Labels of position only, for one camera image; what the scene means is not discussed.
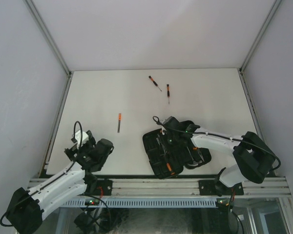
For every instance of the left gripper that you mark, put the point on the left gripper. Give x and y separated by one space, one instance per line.
71 152

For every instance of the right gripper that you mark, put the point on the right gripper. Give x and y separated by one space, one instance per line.
177 146

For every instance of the black plastic tool case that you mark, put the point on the black plastic tool case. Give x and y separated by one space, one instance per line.
178 159

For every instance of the black handled screwdriver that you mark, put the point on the black handled screwdriver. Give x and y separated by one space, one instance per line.
165 156

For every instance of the orange handled needle-nose pliers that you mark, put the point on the orange handled needle-nose pliers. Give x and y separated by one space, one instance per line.
197 155

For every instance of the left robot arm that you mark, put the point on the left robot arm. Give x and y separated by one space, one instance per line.
28 208

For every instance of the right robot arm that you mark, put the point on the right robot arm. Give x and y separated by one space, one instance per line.
253 158

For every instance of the small orange chisel bit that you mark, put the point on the small orange chisel bit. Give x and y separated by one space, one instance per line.
119 122

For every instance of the small orange precision screwdriver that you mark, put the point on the small orange precision screwdriver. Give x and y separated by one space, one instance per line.
154 82

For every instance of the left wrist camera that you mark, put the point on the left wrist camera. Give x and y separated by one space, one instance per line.
79 138

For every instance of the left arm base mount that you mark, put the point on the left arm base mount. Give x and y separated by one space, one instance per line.
101 187

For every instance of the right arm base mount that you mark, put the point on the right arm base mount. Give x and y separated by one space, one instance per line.
215 187

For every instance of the blue slotted cable duct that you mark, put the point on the blue slotted cable duct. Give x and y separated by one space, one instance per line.
195 202

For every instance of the aluminium frame rail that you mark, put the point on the aluminium frame rail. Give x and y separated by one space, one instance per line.
188 187

